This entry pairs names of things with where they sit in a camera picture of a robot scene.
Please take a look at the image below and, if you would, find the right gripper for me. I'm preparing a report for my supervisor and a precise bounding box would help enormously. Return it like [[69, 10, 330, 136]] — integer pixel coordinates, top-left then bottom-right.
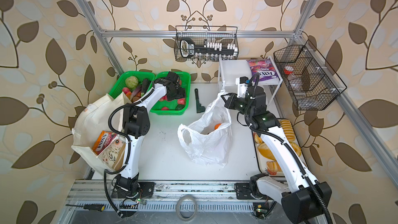
[[221, 92, 254, 118]]

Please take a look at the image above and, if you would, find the white plastic bag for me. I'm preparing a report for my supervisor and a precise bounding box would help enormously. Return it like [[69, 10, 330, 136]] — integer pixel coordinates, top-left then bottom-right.
[[177, 90, 233, 167]]

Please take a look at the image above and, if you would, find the cream floral tote bag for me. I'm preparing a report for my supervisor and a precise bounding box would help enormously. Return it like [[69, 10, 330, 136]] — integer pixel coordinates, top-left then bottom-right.
[[72, 93, 131, 175]]

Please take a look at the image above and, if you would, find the orange snack bag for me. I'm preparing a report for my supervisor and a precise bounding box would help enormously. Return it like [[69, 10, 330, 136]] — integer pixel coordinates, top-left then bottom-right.
[[92, 131, 122, 155]]

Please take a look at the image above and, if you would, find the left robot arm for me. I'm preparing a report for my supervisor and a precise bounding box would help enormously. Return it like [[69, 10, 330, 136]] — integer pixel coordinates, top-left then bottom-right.
[[104, 72, 186, 198]]

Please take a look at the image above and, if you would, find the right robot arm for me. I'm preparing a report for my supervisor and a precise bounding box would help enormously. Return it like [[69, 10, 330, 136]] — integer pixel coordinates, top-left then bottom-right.
[[221, 74, 333, 224]]

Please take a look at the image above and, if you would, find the pink red apple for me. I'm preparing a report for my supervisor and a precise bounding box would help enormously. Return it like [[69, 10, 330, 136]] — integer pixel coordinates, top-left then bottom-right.
[[177, 98, 186, 105]]

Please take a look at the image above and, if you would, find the dark green avocado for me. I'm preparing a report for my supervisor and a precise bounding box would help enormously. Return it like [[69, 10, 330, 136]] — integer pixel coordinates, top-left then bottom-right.
[[175, 104, 185, 111]]

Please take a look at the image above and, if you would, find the right green fruit basket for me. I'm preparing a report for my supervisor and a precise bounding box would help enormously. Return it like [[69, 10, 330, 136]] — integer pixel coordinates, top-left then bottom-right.
[[151, 72, 191, 115]]

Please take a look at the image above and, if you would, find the dark green cucumber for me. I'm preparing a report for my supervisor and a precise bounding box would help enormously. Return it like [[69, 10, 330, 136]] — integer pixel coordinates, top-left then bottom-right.
[[141, 78, 151, 96]]

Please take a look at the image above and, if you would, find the dark green pipe wrench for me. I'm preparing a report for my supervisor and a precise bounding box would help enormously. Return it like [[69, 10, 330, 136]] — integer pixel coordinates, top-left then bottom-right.
[[194, 88, 206, 114]]

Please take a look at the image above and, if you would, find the white two-tier shelf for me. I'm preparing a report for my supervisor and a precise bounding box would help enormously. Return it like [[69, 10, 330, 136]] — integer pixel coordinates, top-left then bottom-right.
[[218, 56, 283, 105]]

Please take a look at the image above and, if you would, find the light purple eggplant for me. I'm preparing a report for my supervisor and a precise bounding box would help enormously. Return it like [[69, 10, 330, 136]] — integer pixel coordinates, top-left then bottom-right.
[[130, 85, 142, 101]]

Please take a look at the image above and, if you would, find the green cabbage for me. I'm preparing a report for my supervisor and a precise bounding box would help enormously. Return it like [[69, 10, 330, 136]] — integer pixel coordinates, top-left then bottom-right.
[[125, 76, 139, 90]]

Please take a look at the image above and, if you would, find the purple Fox's candy bag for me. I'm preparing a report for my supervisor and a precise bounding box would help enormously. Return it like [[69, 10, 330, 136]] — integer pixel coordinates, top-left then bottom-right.
[[247, 59, 279, 82]]

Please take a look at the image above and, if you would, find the black tool set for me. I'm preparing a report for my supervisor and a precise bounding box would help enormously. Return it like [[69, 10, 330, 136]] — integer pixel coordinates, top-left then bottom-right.
[[175, 37, 239, 61]]

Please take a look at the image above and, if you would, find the left green vegetable basket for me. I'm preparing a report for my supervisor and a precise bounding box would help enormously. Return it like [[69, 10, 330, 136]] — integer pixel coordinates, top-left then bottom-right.
[[109, 71, 155, 105]]

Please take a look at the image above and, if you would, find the plastic bottle red cap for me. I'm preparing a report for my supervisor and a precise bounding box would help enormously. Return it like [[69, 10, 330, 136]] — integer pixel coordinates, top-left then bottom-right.
[[284, 65, 303, 91]]

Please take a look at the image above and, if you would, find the bread tray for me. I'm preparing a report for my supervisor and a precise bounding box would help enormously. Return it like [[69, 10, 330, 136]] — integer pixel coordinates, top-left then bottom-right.
[[252, 119, 307, 177]]

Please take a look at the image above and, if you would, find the tape roll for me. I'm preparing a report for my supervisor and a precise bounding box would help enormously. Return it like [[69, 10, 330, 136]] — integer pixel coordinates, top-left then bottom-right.
[[175, 195, 199, 222]]

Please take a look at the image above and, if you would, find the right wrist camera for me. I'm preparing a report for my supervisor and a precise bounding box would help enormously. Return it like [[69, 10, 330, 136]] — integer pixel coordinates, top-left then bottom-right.
[[235, 76, 250, 98]]

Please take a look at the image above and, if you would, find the back black wire basket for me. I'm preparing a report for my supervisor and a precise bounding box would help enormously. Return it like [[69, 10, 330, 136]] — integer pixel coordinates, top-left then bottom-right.
[[174, 24, 239, 63]]

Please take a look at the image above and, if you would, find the black wire basket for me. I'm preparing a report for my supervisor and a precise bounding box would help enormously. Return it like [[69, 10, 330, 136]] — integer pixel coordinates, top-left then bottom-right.
[[273, 40, 347, 111], [174, 24, 239, 63]]

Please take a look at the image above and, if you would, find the right black wire basket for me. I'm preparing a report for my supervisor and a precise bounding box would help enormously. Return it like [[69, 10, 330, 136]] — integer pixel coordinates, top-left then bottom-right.
[[273, 40, 347, 111]]

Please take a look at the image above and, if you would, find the yellow handled screwdriver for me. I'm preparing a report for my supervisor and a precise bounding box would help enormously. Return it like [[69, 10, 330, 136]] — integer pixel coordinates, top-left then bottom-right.
[[66, 204, 105, 212]]

